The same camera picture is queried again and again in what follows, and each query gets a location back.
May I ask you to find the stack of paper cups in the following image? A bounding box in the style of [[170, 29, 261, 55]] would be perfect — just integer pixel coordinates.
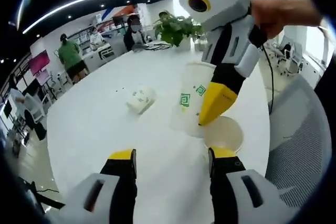
[[127, 86, 158, 115]]

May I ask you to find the black stand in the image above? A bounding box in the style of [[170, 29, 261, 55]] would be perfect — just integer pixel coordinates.
[[23, 180, 65, 210]]

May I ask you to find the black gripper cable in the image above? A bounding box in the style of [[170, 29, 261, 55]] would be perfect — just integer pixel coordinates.
[[261, 47, 276, 116]]

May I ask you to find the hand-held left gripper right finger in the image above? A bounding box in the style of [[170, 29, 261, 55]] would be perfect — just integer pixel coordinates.
[[208, 146, 286, 224]]

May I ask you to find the white table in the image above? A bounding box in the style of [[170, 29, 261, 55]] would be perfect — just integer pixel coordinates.
[[46, 41, 274, 224]]

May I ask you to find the white office chair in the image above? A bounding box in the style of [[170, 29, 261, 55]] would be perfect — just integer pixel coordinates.
[[287, 44, 304, 74]]

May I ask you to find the pink display screen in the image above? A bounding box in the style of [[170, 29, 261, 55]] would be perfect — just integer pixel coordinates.
[[28, 50, 50, 77]]

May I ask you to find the potted green plant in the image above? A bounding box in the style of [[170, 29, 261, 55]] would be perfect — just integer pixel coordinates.
[[152, 11, 203, 51]]

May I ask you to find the person's right hand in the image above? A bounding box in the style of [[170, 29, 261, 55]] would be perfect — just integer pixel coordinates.
[[250, 0, 292, 40]]

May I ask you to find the grey mesh chair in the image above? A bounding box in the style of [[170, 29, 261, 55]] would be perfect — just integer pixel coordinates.
[[265, 73, 333, 209]]

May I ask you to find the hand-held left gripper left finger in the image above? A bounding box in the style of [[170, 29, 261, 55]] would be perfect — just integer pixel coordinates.
[[61, 148, 139, 224]]

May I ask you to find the white counter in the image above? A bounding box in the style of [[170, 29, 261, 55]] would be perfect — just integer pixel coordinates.
[[78, 42, 119, 65]]

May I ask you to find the ceiling light strip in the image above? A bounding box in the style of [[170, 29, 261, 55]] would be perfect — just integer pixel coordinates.
[[25, 0, 190, 32]]

